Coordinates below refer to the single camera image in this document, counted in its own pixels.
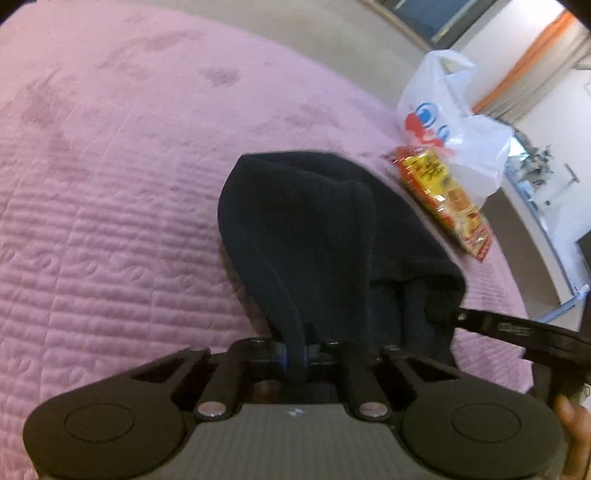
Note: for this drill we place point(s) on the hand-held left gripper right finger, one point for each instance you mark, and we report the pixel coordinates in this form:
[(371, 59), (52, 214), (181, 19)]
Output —
[(344, 357)]

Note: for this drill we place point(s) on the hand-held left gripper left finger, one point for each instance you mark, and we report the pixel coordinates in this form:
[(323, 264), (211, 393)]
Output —
[(258, 353)]

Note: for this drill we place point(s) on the person's right hand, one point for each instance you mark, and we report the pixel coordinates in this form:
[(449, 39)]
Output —
[(575, 427)]

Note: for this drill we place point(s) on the yellow red snack packet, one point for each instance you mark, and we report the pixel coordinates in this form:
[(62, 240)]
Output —
[(441, 196)]

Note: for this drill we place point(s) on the dark window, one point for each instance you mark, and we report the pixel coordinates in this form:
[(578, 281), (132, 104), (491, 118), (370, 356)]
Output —
[(422, 16)]

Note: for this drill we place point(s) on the pink quilted bedspread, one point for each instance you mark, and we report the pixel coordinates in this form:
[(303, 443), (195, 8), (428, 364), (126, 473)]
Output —
[(120, 194)]

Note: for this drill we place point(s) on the orange curtain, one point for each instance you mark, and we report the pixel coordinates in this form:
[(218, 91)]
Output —
[(521, 62)]

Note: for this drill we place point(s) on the white plastic bag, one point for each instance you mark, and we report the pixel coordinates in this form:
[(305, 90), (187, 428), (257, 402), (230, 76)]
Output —
[(455, 124)]

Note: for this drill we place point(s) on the white shelf unit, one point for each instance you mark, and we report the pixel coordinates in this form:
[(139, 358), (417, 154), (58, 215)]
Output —
[(549, 194)]

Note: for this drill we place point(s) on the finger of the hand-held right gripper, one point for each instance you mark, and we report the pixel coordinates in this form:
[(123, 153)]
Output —
[(489, 325)]

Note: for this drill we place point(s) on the dark navy garment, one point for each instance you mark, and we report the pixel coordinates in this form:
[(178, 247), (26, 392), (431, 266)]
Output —
[(318, 244)]

